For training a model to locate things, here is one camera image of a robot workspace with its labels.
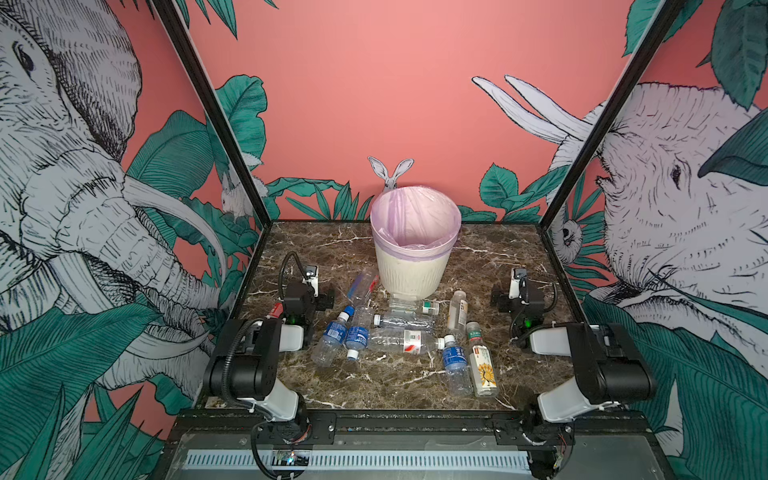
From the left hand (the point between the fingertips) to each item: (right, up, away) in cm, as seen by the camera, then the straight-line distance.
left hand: (314, 277), depth 94 cm
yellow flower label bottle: (+50, -22, -14) cm, 56 cm away
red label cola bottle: (+18, -4, +3) cm, 19 cm away
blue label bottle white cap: (+15, -15, -10) cm, 24 cm away
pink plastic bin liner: (+33, +18, +7) cm, 38 cm away
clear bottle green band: (+28, -10, +4) cm, 30 cm away
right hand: (+62, -1, 0) cm, 62 cm away
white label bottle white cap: (+46, -11, -3) cm, 47 cm away
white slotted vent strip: (+17, -42, -24) cm, 51 cm away
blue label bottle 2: (+44, -29, -11) cm, 53 cm away
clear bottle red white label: (+29, -17, -10) cm, 35 cm away
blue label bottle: (+6, -19, -5) cm, 21 cm away
